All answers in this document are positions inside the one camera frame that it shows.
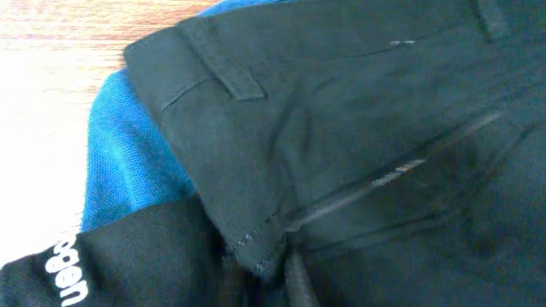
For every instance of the black garment with white lettering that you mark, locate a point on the black garment with white lettering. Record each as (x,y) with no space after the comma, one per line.
(164,255)

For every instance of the black shorts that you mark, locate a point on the black shorts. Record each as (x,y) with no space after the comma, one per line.
(362,153)

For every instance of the blue polo shirt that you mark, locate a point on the blue polo shirt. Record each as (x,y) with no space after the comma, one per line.
(130,166)

